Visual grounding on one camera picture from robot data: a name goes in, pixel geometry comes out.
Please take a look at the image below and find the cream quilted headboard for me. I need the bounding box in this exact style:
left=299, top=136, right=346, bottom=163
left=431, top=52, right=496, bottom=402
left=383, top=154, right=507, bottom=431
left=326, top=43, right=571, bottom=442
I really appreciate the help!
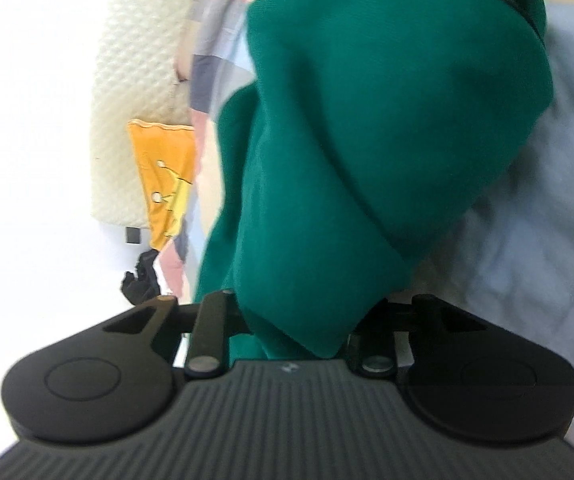
left=89, top=0, right=208, bottom=230

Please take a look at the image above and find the patchwork blanket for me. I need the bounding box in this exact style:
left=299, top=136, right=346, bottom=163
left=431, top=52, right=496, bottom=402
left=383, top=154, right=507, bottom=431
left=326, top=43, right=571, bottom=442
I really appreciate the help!
left=159, top=0, right=574, bottom=461

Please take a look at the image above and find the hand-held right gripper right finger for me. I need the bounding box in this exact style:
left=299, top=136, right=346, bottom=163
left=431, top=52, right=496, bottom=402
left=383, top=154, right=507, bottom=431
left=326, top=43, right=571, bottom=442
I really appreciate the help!
left=346, top=294, right=488, bottom=380

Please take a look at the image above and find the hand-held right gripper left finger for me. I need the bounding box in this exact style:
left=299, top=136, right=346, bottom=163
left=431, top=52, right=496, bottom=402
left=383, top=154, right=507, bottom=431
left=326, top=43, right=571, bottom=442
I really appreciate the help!
left=101, top=290, right=254, bottom=380

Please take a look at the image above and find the pile of black clothes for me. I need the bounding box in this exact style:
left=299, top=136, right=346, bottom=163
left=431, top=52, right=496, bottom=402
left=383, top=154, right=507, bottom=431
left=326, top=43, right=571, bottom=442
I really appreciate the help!
left=120, top=248, right=164, bottom=307

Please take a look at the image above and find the orange pillow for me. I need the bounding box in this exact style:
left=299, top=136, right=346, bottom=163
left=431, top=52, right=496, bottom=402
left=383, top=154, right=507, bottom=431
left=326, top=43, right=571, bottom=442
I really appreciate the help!
left=126, top=119, right=198, bottom=253

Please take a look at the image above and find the green hoodie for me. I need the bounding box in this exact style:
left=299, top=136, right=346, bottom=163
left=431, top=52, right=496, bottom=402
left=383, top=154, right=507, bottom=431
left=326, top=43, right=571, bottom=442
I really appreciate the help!
left=194, top=0, right=556, bottom=362

